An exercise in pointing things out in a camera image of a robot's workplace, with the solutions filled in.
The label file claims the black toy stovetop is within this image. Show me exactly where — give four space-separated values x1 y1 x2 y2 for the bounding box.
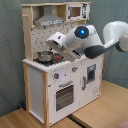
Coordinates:
35 53 65 66

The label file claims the white wooden toy kitchen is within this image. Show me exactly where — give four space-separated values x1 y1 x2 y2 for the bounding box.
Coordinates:
20 1 107 127

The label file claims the small metal toy pot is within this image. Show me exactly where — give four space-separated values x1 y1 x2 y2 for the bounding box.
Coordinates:
38 51 53 62

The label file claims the grey toy range hood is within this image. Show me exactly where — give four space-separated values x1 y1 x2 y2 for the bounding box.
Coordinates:
35 5 64 27

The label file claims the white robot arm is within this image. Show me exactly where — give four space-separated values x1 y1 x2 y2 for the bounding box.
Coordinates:
46 21 128 62

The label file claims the toy oven door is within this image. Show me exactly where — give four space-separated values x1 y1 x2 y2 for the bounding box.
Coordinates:
49 79 79 118

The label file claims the red stove knob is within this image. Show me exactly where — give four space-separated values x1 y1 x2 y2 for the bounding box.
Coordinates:
72 66 78 72
54 73 60 79

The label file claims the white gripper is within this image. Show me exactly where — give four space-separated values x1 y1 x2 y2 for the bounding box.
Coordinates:
46 32 80 62

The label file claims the right red stove knob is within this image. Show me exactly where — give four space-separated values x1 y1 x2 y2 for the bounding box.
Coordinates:
72 66 78 72

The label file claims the white toy microwave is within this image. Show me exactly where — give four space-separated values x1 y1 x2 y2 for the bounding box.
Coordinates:
66 3 90 21

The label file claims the left red stove knob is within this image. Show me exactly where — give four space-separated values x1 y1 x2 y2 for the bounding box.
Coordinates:
54 73 60 79

